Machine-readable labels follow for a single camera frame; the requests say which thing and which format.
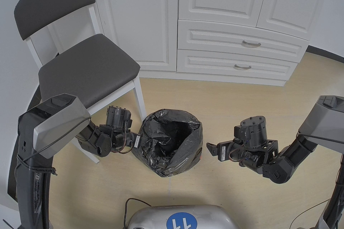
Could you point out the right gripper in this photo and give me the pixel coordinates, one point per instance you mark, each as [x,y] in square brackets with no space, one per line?
[228,151]

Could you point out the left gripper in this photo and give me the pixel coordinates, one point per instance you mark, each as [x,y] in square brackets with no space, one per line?
[129,142]

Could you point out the black plastic bag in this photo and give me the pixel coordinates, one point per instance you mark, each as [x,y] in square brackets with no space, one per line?
[188,142]

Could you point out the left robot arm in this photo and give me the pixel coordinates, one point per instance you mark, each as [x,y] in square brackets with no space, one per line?
[53,126]

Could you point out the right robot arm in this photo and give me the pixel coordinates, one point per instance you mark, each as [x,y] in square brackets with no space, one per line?
[317,120]

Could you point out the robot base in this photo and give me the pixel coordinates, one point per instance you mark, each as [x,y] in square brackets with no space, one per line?
[182,218]

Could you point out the white chair grey cushions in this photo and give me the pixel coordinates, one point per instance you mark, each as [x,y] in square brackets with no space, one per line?
[80,67]

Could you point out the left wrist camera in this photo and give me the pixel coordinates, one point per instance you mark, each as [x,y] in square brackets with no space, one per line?
[129,123]

